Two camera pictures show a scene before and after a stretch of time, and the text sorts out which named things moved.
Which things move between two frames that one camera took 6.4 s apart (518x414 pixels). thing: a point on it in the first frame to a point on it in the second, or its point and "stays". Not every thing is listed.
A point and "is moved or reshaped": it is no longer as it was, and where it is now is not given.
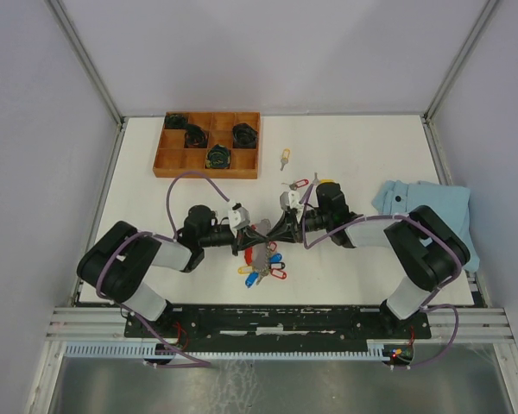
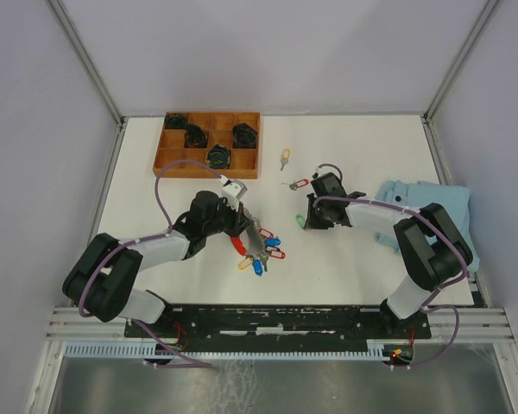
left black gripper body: (219, 237) to (227, 220)
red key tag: (278, 273) to (277, 254)
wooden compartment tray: (224, 145) stays
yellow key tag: (245, 269) is moved or reshaped
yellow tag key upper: (285, 157) stays
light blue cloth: (451, 203) stays
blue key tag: (251, 279) to (258, 267)
